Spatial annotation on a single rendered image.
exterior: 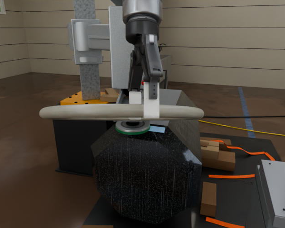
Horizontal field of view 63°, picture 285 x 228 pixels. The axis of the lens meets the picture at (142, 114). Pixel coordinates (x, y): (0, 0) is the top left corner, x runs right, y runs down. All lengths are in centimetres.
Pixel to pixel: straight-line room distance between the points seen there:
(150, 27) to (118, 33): 74
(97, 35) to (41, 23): 673
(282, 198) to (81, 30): 197
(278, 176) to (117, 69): 92
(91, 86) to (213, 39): 481
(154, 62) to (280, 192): 85
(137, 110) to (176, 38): 642
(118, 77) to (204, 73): 570
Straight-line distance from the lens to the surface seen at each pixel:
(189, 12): 685
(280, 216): 104
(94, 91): 248
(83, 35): 233
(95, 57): 238
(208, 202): 213
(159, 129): 158
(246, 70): 688
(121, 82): 129
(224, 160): 275
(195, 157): 165
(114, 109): 50
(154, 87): 44
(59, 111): 57
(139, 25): 52
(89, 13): 241
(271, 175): 123
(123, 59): 126
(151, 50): 46
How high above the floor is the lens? 148
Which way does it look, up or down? 20 degrees down
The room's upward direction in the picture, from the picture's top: straight up
